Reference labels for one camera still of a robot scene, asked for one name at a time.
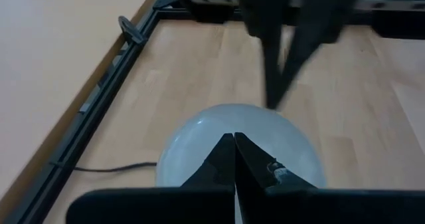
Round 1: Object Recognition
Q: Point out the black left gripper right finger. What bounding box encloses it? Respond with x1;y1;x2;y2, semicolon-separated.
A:
234;133;425;224

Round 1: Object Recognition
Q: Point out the black socket cable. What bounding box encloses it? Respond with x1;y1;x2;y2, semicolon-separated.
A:
73;162;158;173

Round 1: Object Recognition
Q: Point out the black frame clamp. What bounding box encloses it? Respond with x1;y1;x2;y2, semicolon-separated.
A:
118;15;147;46

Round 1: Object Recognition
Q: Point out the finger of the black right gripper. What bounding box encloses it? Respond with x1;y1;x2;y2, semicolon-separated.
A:
240;0;290;110
275;0;357;110

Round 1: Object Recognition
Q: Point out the black aluminium table frame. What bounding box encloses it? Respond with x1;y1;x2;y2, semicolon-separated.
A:
0;0;243;224

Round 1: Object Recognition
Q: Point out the light wooden desk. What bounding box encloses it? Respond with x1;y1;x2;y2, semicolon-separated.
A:
0;0;171;215

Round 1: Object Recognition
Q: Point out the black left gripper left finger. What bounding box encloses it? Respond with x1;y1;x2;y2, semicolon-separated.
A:
66;133;236;224

